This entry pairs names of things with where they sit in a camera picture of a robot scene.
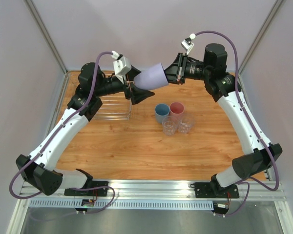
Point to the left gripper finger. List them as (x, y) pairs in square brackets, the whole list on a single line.
[(139, 95), (132, 73)]

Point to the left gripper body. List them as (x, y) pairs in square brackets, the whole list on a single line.
[(127, 88)]

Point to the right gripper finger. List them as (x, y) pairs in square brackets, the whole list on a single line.
[(173, 68), (172, 77)]

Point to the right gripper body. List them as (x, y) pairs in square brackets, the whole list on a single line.
[(180, 68)]

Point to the purple plastic cup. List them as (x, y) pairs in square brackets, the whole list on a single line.
[(152, 78)]

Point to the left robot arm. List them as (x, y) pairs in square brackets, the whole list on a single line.
[(39, 167)]

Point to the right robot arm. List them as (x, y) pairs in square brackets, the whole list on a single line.
[(259, 152)]

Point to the blue plastic cup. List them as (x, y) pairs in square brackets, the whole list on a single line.
[(161, 111)]

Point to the pink plastic cup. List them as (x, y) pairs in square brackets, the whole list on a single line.
[(176, 110)]

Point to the left clear glass tumbler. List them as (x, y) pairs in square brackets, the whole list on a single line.
[(170, 125)]

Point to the clear glass tumbler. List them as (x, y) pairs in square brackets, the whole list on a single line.
[(170, 125), (186, 122)]

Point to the right clear glass tumbler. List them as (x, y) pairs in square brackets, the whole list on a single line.
[(186, 122)]

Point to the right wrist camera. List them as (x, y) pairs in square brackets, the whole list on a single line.
[(187, 43)]

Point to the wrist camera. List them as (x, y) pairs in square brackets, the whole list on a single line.
[(121, 65), (187, 43)]

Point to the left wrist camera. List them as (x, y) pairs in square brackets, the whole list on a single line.
[(121, 65)]

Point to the clear wire dish rack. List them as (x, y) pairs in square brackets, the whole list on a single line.
[(114, 107)]

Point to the right aluminium corner post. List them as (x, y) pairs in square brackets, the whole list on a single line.
[(261, 33)]

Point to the aluminium corner post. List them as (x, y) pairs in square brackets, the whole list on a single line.
[(42, 28), (261, 33)]

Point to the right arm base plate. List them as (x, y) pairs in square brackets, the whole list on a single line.
[(212, 190)]

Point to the left aluminium corner post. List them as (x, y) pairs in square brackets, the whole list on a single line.
[(42, 28)]

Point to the slotted cable duct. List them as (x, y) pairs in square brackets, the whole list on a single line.
[(122, 204)]

